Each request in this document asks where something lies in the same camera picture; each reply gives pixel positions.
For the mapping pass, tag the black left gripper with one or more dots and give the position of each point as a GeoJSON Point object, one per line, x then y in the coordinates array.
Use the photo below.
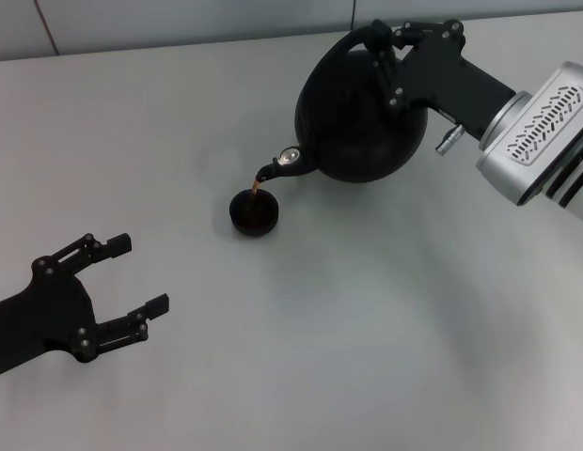
{"type": "Point", "coordinates": [42, 315]}

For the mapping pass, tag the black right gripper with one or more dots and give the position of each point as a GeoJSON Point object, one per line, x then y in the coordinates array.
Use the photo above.
{"type": "Point", "coordinates": [442, 75]}

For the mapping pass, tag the black round teapot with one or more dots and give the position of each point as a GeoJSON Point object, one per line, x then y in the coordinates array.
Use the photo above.
{"type": "Point", "coordinates": [357, 141]}

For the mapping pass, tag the small dark teacup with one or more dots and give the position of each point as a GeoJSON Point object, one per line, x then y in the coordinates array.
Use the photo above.
{"type": "Point", "coordinates": [258, 223]}

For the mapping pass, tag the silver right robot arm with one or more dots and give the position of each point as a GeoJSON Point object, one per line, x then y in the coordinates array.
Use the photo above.
{"type": "Point", "coordinates": [505, 122]}

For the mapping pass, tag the brown tea stream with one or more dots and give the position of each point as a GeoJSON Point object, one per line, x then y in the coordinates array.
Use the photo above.
{"type": "Point", "coordinates": [255, 188]}

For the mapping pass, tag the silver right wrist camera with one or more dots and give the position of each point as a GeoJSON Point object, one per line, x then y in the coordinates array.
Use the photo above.
{"type": "Point", "coordinates": [545, 117]}

